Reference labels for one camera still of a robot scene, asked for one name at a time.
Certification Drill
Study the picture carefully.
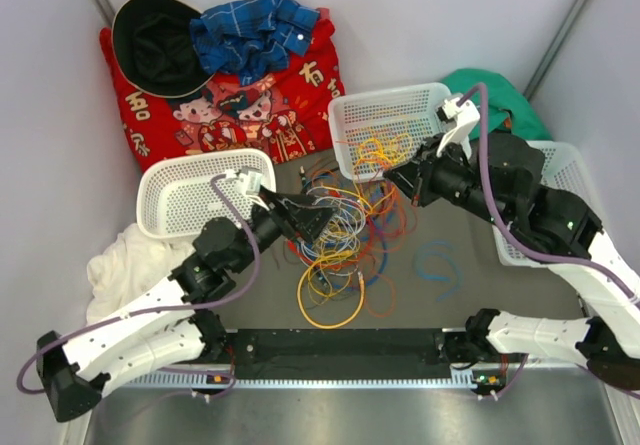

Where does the white oval perforated basket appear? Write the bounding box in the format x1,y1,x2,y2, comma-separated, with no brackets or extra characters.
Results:
136,148,276,242

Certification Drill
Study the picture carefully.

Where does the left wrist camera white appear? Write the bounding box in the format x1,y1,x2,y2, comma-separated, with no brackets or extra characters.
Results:
224,167,263,197

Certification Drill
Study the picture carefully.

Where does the light blue loose cable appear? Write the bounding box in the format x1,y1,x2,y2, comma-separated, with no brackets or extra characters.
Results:
414,239,464,302

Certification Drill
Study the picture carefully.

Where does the white rectangular basket, middle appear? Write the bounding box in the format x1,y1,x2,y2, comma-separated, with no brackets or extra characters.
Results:
328,82,451,183

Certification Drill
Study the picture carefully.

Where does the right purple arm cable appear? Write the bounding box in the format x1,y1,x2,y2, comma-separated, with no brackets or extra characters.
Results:
457,82,640,401

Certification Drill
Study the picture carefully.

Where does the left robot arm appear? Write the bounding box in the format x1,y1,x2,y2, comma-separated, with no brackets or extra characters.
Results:
35,187,336,423

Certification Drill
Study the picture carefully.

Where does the red printed cloth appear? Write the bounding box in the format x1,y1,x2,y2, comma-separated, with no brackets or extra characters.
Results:
99,8,345,170

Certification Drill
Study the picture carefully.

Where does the white thin cable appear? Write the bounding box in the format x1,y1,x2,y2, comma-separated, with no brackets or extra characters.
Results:
304,184,371,251

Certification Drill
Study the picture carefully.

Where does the white rectangular basket, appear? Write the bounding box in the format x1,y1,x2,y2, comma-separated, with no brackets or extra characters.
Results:
328,82,451,183
492,140,608,268

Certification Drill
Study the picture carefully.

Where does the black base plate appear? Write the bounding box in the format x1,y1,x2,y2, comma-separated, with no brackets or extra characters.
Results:
230,328,450,380

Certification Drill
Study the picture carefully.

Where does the orange thin cable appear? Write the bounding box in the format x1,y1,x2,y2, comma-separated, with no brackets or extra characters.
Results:
309,124,431,319

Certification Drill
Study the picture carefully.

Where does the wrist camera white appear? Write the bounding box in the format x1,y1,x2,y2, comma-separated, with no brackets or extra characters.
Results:
436,94,481,157
224,167,263,197

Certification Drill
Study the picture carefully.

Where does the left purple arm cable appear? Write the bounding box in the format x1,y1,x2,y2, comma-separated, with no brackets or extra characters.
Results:
17,172,264,406

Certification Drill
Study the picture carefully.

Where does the dark blue cable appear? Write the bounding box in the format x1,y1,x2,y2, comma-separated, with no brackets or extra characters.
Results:
294,177,401,289

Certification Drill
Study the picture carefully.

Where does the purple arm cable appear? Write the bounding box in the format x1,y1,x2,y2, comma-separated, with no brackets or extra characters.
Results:
457,82,640,401
17,172,264,406

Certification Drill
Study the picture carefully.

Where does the grey corner post right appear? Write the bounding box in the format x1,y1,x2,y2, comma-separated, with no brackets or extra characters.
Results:
523,0,591,100

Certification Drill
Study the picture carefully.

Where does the thick amber yellow cable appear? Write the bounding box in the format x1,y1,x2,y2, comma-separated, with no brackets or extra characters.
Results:
296,252,365,329

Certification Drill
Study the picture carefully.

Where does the blue plaid shirt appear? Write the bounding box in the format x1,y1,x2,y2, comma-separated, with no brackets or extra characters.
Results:
189,0,321,86

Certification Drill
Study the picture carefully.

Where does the yellow thin tangled cable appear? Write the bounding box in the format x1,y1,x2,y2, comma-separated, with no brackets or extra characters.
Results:
299,234,371,311

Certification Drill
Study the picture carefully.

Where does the white rectangular basket, right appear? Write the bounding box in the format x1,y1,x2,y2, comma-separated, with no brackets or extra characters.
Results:
492,140,608,268

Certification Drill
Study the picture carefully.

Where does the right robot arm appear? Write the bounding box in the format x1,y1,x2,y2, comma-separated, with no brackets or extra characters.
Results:
383,133,639,392

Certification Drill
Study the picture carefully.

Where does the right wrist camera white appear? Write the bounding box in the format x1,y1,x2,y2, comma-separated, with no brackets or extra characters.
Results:
436,94,481,157

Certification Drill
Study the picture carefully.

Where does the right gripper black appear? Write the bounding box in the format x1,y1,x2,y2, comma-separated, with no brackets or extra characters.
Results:
383,132,510,229

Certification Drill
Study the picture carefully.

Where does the black hat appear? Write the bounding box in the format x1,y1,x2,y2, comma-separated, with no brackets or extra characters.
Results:
111,0,211,98

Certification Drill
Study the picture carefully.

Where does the white cloth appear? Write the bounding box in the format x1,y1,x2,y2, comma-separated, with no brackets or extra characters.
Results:
86,223,194,324

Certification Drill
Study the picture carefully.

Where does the bright yellow thin cable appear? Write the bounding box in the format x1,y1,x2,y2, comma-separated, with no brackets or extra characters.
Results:
356,130,416,174

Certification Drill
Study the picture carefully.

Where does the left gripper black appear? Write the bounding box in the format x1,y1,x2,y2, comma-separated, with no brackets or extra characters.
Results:
230,186,339,274

